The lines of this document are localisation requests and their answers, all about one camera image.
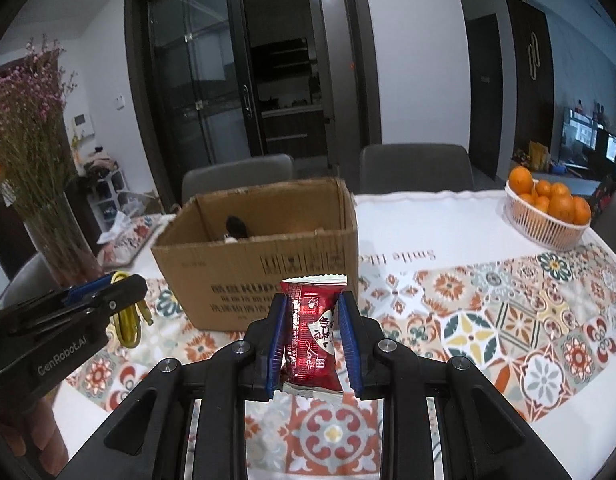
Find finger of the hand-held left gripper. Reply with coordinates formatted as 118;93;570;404
0;272;119;323
7;273;150;337

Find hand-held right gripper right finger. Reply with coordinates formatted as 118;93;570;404
337;292;574;480

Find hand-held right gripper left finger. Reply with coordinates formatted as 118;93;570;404
63;292;289;480

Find red snack packet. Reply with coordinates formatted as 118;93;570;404
279;275;350;396

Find yellow cable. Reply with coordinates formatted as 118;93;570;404
108;271;154;350

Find brown cardboard box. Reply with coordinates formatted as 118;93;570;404
150;177;360;332

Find person's left hand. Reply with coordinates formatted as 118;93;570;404
0;385;71;480

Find floral printed pouch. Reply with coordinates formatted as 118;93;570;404
99;214;177;267

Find grey dining chair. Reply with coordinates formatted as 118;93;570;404
590;204;616;257
358;144;475;195
0;252;57;311
180;154;297;206

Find white shelf rack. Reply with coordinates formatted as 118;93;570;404
85;167;132;222

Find black plush toy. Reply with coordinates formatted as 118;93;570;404
223;215;252;244

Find pile of clothes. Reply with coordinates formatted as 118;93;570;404
83;146;117;174

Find white printed table mat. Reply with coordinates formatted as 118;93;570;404
348;187;605;274

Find dried pink flowers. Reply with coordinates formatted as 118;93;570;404
0;35;96;281

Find dark kitchen cabinet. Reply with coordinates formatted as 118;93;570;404
250;35;339;157

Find dark glass sliding door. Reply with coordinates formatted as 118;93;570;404
133;0;262;201

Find white plastic basket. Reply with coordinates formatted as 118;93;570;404
504;180;594;252

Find pile of oranges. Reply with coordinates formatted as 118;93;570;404
508;166;593;226

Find yellow bag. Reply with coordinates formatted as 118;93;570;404
528;141;550;171

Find low grey cabinet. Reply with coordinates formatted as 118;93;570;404
538;170;605;197

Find television screen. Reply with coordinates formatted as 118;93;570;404
562;107;607;152

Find dark door with handle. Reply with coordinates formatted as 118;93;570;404
505;0;555;162

